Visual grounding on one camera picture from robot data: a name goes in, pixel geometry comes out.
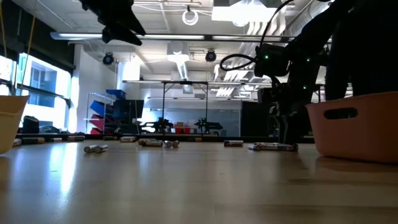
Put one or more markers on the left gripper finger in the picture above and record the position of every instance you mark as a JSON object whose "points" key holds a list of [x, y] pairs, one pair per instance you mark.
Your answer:
{"points": [[121, 35], [129, 23]]}

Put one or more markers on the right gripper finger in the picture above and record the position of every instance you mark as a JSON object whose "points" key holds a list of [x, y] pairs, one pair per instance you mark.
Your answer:
{"points": [[287, 118], [300, 118]]}

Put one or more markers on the yellow plastic bin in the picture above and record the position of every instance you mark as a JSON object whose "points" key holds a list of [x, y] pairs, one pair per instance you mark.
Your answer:
{"points": [[9, 124]]}

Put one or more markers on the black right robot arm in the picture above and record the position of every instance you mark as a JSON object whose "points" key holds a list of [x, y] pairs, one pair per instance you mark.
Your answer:
{"points": [[367, 46]]}

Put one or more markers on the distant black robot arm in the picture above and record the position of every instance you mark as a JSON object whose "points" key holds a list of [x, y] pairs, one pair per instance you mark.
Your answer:
{"points": [[160, 124], [206, 125]]}

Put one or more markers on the black ceiling spotlight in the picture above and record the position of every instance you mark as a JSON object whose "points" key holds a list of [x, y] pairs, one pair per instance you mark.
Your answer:
{"points": [[210, 56], [108, 58]]}

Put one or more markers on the black cabinet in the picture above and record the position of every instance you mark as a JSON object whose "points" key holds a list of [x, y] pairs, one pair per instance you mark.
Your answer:
{"points": [[255, 121]]}

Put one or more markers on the pink plastic basket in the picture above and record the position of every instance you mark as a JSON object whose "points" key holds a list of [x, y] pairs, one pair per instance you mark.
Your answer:
{"points": [[357, 140]]}

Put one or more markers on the rack with blue red bins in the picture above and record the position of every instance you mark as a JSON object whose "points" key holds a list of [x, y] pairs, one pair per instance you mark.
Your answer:
{"points": [[99, 107]]}

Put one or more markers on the black monitor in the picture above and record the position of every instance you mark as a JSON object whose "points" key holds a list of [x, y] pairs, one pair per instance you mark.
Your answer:
{"points": [[127, 110]]}

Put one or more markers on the red boxes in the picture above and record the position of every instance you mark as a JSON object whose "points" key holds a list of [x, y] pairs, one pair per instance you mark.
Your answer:
{"points": [[178, 130]]}

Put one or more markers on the black bag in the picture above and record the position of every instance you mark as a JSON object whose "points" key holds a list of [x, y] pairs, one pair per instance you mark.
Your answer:
{"points": [[30, 124]]}

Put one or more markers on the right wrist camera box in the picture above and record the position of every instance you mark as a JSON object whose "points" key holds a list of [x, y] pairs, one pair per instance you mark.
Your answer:
{"points": [[273, 62]]}

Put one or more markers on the black folding table frame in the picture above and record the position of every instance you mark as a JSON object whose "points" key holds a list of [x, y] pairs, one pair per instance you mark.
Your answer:
{"points": [[186, 82]]}

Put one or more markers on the black aluminium table frame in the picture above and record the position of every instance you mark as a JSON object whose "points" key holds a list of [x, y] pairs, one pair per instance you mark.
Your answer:
{"points": [[96, 137]]}

